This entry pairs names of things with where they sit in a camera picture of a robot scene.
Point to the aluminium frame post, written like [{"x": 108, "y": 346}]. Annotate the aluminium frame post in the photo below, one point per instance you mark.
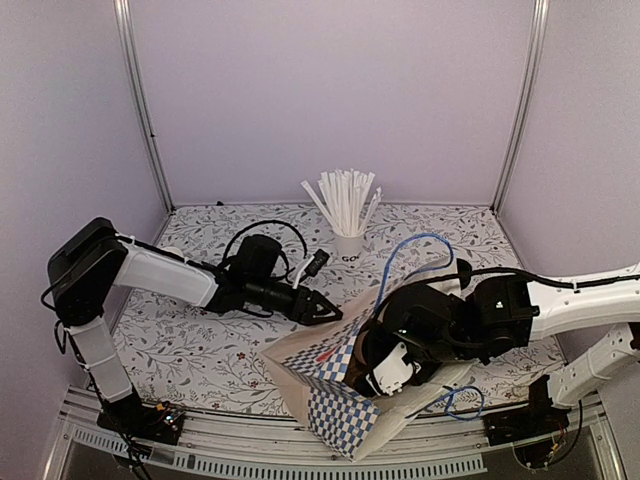
[
  {"x": 125, "y": 30},
  {"x": 531, "y": 69}
]

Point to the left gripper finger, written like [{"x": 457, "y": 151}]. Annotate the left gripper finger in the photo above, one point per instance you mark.
[
  {"x": 319, "y": 305},
  {"x": 316, "y": 319}
]

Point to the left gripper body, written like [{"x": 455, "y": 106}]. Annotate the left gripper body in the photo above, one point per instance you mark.
[{"x": 259, "y": 291}]

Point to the stack of white paper cups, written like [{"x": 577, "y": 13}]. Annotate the stack of white paper cups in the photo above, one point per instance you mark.
[{"x": 173, "y": 250}]

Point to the checkered paper takeout bag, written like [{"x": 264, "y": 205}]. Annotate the checkered paper takeout bag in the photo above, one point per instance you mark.
[{"x": 308, "y": 368}]

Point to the brown cardboard cup carrier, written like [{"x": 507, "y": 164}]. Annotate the brown cardboard cup carrier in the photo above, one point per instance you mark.
[{"x": 357, "y": 370}]

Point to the left aluminium frame post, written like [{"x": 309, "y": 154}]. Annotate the left aluminium frame post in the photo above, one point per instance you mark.
[{"x": 125, "y": 30}]

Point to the front aluminium rail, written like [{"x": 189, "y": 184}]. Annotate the front aluminium rail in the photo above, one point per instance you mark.
[{"x": 227, "y": 444}]

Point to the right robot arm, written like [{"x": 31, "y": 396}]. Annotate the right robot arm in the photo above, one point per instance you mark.
[{"x": 480, "y": 315}]

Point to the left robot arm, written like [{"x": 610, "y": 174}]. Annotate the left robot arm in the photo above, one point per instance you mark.
[{"x": 98, "y": 259}]

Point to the right aluminium frame post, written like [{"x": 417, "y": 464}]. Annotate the right aluminium frame post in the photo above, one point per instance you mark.
[{"x": 531, "y": 69}]

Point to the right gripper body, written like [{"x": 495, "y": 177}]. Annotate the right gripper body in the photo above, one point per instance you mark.
[{"x": 441, "y": 352}]

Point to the stack of black lids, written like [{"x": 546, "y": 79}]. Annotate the stack of black lids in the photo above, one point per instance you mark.
[{"x": 464, "y": 270}]

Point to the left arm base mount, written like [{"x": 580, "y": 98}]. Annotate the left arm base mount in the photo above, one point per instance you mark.
[{"x": 162, "y": 422}]

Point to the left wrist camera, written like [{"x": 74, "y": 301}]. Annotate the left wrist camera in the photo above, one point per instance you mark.
[{"x": 309, "y": 267}]

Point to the bundle of white wrapped straws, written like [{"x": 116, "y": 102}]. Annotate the bundle of white wrapped straws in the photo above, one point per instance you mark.
[{"x": 346, "y": 198}]

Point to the white cup holding straws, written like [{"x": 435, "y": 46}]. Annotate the white cup holding straws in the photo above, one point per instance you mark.
[{"x": 349, "y": 248}]

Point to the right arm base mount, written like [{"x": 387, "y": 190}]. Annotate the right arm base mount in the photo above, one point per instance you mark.
[{"x": 537, "y": 417}]

